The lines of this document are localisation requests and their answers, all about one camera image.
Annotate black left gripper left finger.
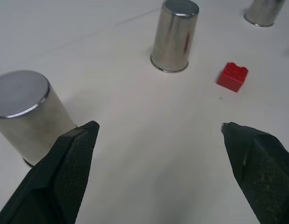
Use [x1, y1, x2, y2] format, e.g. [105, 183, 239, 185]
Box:
[0, 120, 100, 224]

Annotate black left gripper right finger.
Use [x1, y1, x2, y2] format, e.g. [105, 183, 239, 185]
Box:
[220, 122, 289, 224]

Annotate silver metal cup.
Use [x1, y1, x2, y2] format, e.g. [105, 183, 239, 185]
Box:
[150, 0, 200, 73]
[0, 70, 76, 168]
[243, 0, 287, 27]

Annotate red toy building brick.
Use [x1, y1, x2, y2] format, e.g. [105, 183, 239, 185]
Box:
[216, 62, 249, 93]

